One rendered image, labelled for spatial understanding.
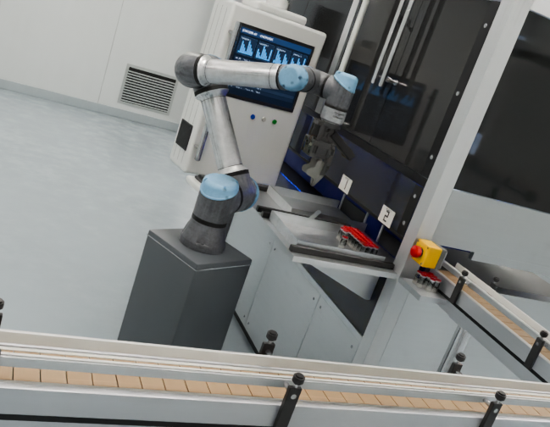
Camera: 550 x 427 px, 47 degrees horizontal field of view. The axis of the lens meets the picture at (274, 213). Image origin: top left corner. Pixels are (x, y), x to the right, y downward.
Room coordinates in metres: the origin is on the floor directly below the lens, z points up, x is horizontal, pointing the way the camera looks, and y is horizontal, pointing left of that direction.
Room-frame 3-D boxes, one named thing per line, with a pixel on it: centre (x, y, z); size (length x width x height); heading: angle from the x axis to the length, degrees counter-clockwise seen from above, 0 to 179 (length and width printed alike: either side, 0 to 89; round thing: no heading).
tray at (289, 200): (2.48, -0.15, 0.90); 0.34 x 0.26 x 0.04; 116
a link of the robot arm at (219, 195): (1.96, 0.19, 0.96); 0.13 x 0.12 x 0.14; 159
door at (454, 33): (2.30, -0.36, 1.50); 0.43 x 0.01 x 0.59; 26
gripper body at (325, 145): (1.99, -0.06, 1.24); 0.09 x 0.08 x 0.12; 116
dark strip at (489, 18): (2.12, -0.43, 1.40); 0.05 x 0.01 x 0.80; 26
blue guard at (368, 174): (2.97, -0.02, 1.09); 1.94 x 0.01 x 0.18; 26
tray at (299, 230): (2.13, -0.20, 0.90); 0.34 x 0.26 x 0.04; 115
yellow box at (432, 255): (2.00, -0.52, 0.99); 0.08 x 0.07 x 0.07; 116
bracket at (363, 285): (2.07, -0.26, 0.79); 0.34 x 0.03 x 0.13; 116
